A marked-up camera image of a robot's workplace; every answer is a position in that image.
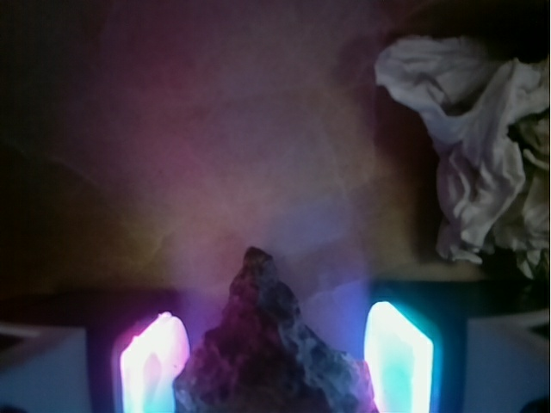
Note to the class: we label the crumpled white paper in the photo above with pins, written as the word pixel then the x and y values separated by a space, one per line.
pixel 488 119

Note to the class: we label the brown rock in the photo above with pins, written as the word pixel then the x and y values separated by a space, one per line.
pixel 263 357

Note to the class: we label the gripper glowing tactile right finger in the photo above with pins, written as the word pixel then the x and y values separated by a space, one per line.
pixel 479 346

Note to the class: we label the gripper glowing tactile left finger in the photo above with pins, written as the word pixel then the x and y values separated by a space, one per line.
pixel 129 357

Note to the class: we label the brown paper bag tray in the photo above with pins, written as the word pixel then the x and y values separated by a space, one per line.
pixel 145 145

